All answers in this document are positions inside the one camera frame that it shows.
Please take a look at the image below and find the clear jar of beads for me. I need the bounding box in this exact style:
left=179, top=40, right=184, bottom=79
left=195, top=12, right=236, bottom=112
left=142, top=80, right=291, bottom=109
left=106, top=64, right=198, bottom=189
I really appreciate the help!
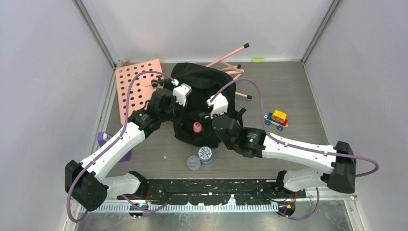
left=187, top=156, right=201, bottom=171

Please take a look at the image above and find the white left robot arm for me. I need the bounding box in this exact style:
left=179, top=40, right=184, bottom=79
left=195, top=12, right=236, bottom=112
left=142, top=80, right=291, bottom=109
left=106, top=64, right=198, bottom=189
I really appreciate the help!
left=64, top=89, right=183, bottom=212

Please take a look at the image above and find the pink perforated board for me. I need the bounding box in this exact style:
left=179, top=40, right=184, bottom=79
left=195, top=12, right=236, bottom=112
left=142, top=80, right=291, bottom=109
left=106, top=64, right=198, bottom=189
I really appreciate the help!
left=115, top=59, right=164, bottom=125

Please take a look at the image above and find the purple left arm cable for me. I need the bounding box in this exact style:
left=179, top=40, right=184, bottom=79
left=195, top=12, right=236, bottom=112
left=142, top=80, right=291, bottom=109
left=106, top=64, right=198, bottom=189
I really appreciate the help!
left=66, top=70, right=179, bottom=223

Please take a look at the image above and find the black backpack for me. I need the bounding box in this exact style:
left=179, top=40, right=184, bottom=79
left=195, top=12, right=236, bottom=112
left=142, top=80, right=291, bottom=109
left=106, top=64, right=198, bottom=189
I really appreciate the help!
left=171, top=63, right=232, bottom=148

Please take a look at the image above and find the purple card holder box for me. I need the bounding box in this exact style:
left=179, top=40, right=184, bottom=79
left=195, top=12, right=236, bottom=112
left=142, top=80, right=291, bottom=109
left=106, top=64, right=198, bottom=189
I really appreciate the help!
left=97, top=131, right=132, bottom=162

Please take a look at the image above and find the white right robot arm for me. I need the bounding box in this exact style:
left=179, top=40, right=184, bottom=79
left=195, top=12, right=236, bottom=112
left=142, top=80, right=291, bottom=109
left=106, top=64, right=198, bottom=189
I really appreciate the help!
left=212, top=115, right=356, bottom=198

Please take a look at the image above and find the pink lid jar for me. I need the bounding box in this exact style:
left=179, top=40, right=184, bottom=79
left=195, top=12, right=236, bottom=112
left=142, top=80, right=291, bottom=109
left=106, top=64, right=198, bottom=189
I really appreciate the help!
left=192, top=122, right=203, bottom=133

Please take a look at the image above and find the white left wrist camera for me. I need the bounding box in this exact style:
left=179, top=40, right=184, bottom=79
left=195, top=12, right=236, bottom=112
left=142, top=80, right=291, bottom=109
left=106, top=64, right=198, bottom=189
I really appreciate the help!
left=171, top=79, right=192, bottom=107

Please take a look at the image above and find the colourful toy block car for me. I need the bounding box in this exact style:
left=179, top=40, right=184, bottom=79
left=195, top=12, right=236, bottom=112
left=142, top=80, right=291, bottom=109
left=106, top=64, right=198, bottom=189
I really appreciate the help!
left=264, top=110, right=288, bottom=131

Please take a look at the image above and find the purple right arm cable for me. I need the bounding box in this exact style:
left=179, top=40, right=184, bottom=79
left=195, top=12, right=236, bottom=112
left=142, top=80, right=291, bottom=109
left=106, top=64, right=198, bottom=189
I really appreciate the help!
left=208, top=77, right=380, bottom=221

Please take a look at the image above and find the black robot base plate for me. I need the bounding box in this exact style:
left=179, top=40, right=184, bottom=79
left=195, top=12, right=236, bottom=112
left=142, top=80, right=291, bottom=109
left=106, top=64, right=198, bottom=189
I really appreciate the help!
left=126, top=179, right=306, bottom=205

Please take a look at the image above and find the pink stand with black feet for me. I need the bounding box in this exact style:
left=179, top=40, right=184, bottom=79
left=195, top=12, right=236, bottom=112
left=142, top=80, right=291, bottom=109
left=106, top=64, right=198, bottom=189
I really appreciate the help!
left=151, top=43, right=253, bottom=100

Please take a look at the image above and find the blue patterned lid jar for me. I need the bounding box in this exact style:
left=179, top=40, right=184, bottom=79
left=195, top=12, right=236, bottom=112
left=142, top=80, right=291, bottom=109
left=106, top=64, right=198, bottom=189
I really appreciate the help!
left=198, top=146, right=213, bottom=165

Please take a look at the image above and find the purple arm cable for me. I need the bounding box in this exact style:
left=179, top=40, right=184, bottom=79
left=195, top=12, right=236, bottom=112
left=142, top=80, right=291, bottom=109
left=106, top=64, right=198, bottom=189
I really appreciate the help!
left=208, top=77, right=380, bottom=221
left=66, top=70, right=179, bottom=223

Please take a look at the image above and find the aluminium frame rail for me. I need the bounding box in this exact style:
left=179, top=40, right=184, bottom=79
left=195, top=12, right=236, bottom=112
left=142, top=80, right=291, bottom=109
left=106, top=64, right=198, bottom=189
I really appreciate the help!
left=67, top=180, right=359, bottom=214

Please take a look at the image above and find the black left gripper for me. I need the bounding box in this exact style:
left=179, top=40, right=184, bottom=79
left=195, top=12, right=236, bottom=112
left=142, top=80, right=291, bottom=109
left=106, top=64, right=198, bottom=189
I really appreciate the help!
left=159, top=95, right=188, bottom=125

